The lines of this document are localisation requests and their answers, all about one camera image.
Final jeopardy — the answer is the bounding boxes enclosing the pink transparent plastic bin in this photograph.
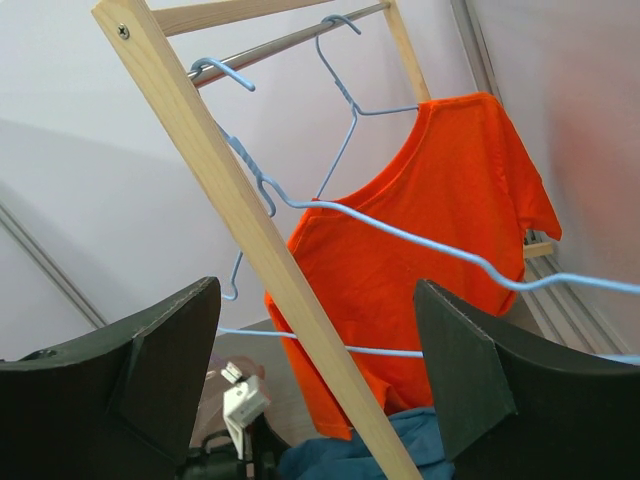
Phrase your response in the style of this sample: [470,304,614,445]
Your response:
[190,354,266,447]

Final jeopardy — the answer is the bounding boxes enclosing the orange t shirt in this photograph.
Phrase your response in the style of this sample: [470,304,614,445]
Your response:
[263,91,564,442]

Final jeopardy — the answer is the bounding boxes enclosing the light blue hanger orange shirt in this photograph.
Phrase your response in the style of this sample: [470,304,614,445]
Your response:
[314,34,419,198]

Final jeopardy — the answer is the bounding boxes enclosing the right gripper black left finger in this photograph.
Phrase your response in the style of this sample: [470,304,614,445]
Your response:
[1,277,221,479]

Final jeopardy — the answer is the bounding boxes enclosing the light blue wire hanger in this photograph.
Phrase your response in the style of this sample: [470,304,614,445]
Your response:
[189,57,639,366]

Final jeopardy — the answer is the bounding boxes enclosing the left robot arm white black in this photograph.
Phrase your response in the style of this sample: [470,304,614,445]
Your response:
[175,414,290,479]

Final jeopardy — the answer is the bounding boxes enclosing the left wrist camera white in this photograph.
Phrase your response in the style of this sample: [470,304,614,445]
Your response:
[221,362,271,460]

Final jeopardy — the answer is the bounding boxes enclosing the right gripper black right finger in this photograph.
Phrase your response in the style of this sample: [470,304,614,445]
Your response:
[414,280,639,479]

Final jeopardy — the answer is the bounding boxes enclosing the wooden clothes rack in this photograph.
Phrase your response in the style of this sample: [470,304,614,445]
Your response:
[91,0,556,480]

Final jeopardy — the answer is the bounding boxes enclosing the blue t shirt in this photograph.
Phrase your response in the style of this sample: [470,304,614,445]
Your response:
[277,407,455,480]

